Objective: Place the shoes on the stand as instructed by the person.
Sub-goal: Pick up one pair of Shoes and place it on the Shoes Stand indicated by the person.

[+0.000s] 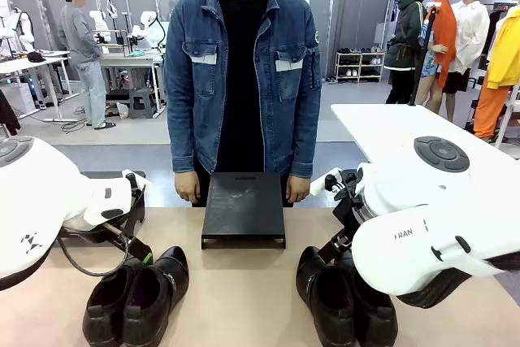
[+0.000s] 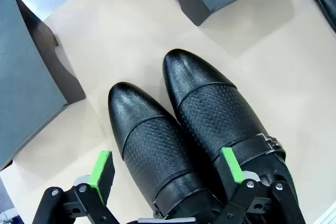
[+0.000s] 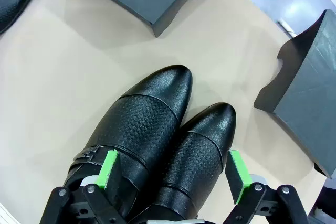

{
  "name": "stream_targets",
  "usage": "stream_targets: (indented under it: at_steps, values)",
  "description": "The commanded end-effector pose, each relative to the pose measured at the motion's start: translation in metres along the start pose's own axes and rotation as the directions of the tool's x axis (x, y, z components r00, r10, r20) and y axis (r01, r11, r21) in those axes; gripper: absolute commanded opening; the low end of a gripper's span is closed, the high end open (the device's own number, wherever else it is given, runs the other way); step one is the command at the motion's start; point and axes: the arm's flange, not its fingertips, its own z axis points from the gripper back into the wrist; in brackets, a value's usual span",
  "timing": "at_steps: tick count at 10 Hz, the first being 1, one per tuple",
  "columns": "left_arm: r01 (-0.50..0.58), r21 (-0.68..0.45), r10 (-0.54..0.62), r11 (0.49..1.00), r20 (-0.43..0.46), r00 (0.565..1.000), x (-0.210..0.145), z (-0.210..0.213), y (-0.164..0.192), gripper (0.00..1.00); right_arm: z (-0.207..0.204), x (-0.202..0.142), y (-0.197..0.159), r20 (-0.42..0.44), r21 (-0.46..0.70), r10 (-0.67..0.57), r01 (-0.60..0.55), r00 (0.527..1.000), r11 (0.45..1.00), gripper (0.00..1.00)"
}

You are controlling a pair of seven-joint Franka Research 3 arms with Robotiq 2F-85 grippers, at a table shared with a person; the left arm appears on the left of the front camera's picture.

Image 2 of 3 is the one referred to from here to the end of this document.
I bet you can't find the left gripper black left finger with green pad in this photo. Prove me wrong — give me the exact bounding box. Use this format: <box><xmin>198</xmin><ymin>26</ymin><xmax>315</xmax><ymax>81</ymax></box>
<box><xmin>33</xmin><ymin>150</ymin><xmax>116</xmax><ymax>224</ymax></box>

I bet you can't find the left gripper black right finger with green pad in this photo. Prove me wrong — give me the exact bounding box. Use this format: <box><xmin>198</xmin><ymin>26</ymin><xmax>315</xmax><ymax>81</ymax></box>
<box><xmin>214</xmin><ymin>147</ymin><xmax>307</xmax><ymax>224</ymax></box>

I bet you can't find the black textured buckle dress shoe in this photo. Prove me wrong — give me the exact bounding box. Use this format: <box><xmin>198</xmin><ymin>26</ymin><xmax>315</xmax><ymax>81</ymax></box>
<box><xmin>162</xmin><ymin>48</ymin><xmax>300</xmax><ymax>209</ymax></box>
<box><xmin>108</xmin><ymin>81</ymin><xmax>224</xmax><ymax>221</ymax></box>

